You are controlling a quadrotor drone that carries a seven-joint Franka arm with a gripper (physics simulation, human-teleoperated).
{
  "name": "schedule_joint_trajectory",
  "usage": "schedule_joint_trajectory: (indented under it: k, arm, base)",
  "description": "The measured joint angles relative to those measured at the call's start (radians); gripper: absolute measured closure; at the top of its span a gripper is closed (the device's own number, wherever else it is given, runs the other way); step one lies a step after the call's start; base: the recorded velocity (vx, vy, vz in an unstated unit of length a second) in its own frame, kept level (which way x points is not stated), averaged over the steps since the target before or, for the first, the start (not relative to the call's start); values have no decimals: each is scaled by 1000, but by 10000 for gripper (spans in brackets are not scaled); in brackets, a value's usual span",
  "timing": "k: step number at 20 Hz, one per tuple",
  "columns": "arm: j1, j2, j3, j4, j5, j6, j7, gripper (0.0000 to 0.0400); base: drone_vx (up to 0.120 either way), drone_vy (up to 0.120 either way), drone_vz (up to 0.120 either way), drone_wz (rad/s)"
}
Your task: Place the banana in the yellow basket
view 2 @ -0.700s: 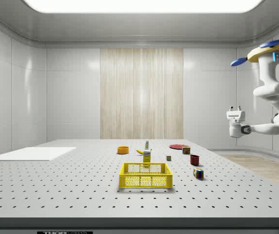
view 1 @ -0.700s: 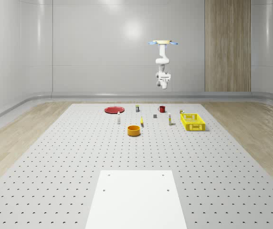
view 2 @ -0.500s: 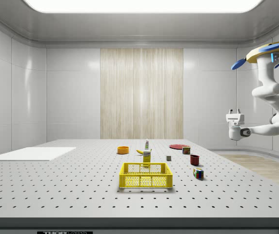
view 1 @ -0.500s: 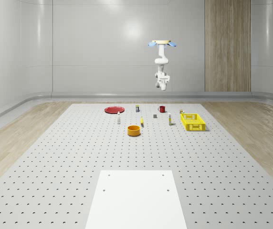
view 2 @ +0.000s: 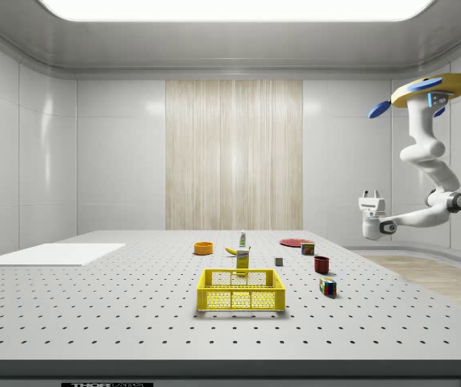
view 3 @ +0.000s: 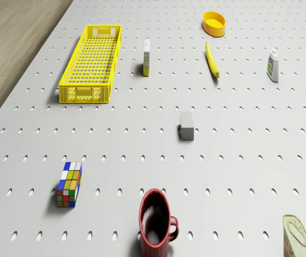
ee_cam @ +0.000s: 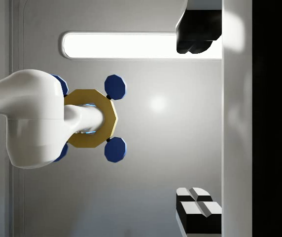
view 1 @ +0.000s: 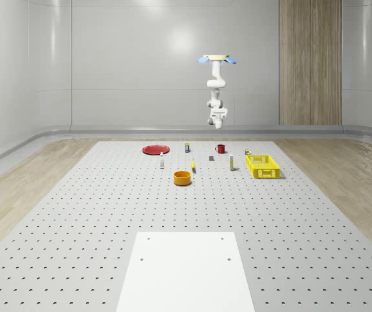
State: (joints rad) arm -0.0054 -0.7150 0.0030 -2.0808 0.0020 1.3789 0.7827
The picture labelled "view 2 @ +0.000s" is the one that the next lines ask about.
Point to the yellow and white box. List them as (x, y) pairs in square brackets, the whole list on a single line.
[(242, 259)]

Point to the red plate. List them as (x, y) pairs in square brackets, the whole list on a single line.
[(291, 242)]

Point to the drone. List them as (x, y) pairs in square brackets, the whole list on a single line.
[(452, 84)]

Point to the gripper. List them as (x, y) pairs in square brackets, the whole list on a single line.
[(371, 204)]

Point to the white board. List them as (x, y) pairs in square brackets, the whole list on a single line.
[(49, 254)]

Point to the small white bottle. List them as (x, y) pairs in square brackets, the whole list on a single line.
[(242, 239)]

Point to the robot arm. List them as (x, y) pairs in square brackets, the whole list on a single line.
[(422, 129)]

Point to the puzzle cube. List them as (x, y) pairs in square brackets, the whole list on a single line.
[(328, 287)]

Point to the flat-sided can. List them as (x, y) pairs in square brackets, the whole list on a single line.
[(308, 249)]

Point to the red mug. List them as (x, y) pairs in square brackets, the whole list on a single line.
[(321, 265)]

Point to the banana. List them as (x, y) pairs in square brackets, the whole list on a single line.
[(230, 251)]

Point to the yellow basket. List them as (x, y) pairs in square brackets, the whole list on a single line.
[(214, 300)]

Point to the grey cube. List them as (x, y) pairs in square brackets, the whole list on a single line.
[(279, 261)]

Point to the yellow bowl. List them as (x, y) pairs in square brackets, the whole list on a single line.
[(203, 248)]

